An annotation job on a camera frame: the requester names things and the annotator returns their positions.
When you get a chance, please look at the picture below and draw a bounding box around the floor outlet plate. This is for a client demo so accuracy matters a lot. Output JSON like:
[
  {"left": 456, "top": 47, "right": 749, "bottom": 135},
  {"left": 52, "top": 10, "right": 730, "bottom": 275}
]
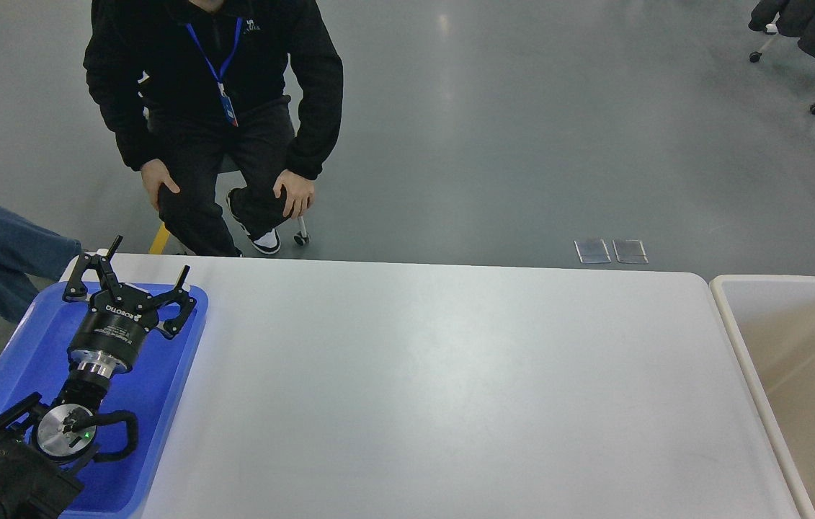
[
  {"left": 613, "top": 239, "right": 650, "bottom": 264},
  {"left": 574, "top": 239, "right": 611, "bottom": 264}
]

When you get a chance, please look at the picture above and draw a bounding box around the blue plastic tray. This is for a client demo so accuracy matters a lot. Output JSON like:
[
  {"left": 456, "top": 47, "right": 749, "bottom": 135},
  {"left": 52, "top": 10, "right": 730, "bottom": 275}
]
[{"left": 0, "top": 281, "right": 208, "bottom": 519}]

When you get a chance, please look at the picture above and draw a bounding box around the left floor outlet plate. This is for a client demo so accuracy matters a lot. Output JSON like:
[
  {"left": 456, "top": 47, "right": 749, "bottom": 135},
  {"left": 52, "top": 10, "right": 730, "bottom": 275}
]
[{"left": 574, "top": 239, "right": 611, "bottom": 264}]

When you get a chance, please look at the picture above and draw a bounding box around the right floor outlet plate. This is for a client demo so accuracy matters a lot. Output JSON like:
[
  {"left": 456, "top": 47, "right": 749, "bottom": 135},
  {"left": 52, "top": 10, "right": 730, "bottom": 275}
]
[{"left": 613, "top": 239, "right": 650, "bottom": 264}]

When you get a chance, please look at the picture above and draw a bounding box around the person in blue jeans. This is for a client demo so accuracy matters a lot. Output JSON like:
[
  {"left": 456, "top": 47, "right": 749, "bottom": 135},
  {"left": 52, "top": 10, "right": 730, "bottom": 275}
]
[{"left": 0, "top": 206, "right": 84, "bottom": 323}]

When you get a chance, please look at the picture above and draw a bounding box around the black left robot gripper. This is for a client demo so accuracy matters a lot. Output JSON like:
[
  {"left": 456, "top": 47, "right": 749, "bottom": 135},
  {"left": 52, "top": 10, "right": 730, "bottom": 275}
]
[{"left": 63, "top": 234, "right": 197, "bottom": 375}]

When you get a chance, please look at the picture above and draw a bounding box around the seated person in black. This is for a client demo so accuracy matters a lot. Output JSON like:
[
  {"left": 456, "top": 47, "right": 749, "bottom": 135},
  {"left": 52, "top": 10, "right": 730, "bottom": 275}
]
[{"left": 82, "top": 1, "right": 344, "bottom": 257}]

